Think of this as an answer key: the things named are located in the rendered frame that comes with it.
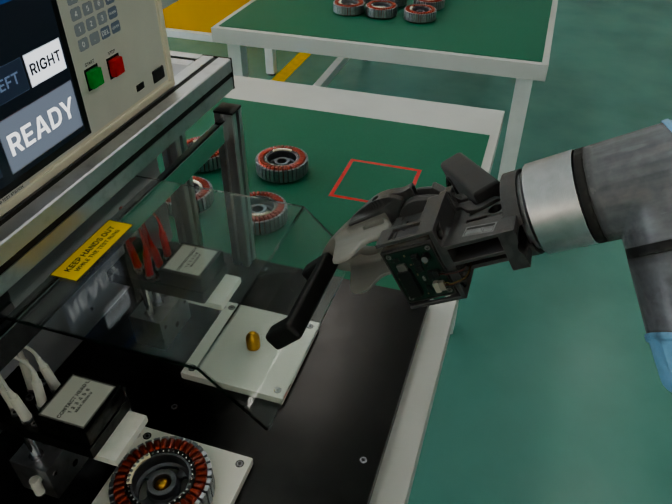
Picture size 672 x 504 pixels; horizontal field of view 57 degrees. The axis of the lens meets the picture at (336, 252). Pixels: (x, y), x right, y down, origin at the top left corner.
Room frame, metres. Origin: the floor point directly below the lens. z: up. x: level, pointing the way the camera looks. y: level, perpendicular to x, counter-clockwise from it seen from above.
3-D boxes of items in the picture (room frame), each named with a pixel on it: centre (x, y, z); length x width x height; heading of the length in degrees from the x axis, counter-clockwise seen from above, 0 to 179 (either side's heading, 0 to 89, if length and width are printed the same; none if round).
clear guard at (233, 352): (0.48, 0.17, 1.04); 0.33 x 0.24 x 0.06; 72
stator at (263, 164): (1.16, 0.12, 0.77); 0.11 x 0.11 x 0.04
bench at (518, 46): (2.83, -0.39, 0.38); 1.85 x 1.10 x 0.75; 162
